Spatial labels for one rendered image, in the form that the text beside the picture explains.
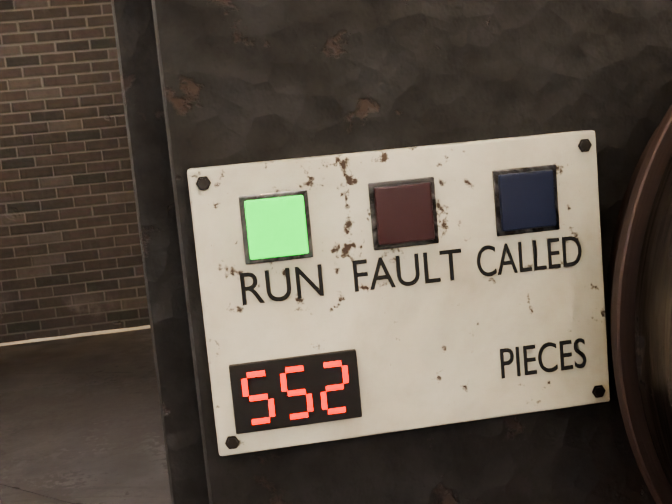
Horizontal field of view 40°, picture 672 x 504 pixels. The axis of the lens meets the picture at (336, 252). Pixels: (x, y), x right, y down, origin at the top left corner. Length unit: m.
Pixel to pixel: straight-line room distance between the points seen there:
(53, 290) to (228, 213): 6.12
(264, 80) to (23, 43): 6.09
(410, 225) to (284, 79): 0.12
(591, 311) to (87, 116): 6.05
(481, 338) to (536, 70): 0.18
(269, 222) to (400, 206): 0.08
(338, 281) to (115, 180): 6.00
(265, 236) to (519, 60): 0.20
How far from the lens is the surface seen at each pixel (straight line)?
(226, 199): 0.56
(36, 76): 6.62
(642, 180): 0.55
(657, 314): 0.54
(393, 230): 0.57
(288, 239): 0.56
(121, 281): 6.61
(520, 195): 0.59
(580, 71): 0.63
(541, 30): 0.63
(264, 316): 0.57
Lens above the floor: 1.25
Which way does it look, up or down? 7 degrees down
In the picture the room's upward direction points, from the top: 5 degrees counter-clockwise
